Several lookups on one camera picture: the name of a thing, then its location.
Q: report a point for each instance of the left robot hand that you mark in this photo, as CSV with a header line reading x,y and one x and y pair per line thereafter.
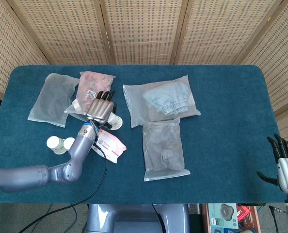
x,y
100,109

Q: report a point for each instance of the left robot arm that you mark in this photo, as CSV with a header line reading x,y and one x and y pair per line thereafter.
x,y
25,177

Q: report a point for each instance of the frosted bag with pink clothing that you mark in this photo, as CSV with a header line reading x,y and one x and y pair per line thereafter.
x,y
95,81

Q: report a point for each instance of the pink wet wipes pack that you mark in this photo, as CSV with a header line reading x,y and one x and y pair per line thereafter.
x,y
112,148

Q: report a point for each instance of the flat frosted zip bag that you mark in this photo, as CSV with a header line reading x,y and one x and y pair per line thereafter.
x,y
52,97

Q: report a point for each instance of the red product box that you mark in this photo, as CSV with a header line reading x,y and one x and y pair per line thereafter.
x,y
247,216

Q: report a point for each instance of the frosted bag with blue-grey clothing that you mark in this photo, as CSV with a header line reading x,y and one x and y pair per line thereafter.
x,y
163,97

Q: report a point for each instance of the frosted bag with dark clothing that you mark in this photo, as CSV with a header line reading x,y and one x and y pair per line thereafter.
x,y
163,150

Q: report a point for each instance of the blue fuzzy table cloth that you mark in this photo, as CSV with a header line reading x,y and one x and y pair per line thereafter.
x,y
231,121

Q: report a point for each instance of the teal product box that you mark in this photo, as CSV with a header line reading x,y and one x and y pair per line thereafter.
x,y
224,214

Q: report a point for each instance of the woven rattan screen panel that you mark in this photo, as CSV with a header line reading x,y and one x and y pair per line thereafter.
x,y
144,31
226,31
282,68
5,48
66,31

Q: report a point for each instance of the grey-blue robot torso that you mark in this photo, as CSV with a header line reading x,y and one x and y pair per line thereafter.
x,y
134,218

